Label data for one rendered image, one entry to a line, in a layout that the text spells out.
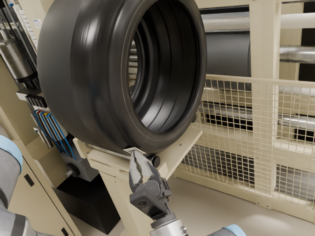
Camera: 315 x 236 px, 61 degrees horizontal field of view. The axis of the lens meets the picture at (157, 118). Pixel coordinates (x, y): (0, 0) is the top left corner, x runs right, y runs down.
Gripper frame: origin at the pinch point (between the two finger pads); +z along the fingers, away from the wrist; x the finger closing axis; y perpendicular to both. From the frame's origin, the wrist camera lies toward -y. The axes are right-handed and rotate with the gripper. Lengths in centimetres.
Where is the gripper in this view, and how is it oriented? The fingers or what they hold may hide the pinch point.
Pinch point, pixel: (134, 154)
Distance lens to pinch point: 77.5
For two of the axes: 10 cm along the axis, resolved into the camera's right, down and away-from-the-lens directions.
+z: -3.8, -8.5, 3.6
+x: 8.4, -4.8, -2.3
